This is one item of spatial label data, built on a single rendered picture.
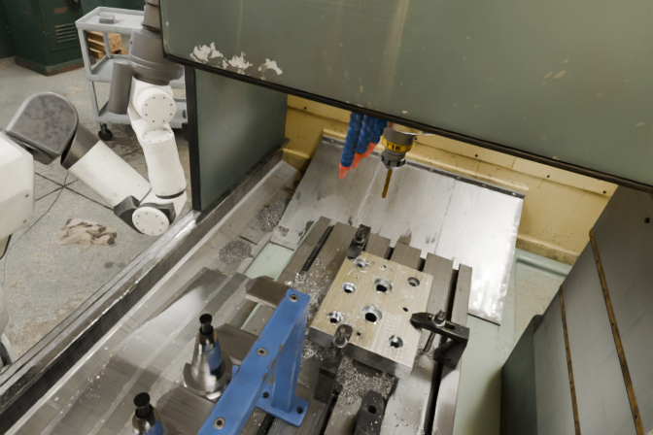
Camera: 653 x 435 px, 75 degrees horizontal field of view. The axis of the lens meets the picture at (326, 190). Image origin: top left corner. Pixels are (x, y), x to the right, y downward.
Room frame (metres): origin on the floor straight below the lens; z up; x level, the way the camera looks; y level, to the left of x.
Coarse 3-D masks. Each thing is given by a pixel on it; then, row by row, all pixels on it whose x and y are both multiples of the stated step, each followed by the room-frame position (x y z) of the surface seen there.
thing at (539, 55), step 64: (192, 0) 0.39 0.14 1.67; (256, 0) 0.37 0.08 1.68; (320, 0) 0.36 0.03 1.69; (384, 0) 0.34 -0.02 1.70; (448, 0) 0.33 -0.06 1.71; (512, 0) 0.32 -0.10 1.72; (576, 0) 0.31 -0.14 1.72; (640, 0) 0.30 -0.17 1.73; (192, 64) 0.39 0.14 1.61; (256, 64) 0.37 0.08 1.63; (320, 64) 0.35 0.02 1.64; (384, 64) 0.34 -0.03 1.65; (448, 64) 0.33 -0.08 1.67; (512, 64) 0.31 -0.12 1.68; (576, 64) 0.30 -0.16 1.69; (640, 64) 0.29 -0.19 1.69; (448, 128) 0.33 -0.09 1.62; (512, 128) 0.31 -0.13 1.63; (576, 128) 0.30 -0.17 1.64; (640, 128) 0.29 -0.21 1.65
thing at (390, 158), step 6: (384, 150) 0.66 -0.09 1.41; (384, 156) 0.65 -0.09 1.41; (390, 156) 0.64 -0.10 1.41; (396, 156) 0.64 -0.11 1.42; (402, 156) 0.64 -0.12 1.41; (384, 162) 0.64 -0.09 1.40; (390, 162) 0.64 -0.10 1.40; (396, 162) 0.64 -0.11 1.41; (402, 162) 0.64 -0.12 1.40; (390, 168) 0.64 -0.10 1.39; (396, 168) 0.64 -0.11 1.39
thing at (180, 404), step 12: (168, 396) 0.29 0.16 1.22; (180, 396) 0.29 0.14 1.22; (192, 396) 0.29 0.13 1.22; (204, 396) 0.29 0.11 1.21; (156, 408) 0.27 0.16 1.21; (168, 408) 0.27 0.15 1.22; (180, 408) 0.27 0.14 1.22; (192, 408) 0.28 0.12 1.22; (204, 408) 0.28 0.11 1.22; (168, 420) 0.26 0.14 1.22; (180, 420) 0.26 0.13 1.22; (192, 420) 0.26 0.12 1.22; (204, 420) 0.26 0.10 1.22; (180, 432) 0.25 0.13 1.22; (192, 432) 0.25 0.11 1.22
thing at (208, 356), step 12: (216, 336) 0.33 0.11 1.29; (204, 348) 0.31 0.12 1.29; (216, 348) 0.32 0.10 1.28; (192, 360) 0.32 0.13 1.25; (204, 360) 0.31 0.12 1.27; (216, 360) 0.32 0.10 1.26; (192, 372) 0.31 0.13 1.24; (204, 372) 0.31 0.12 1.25; (216, 372) 0.31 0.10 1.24; (204, 384) 0.30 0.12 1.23
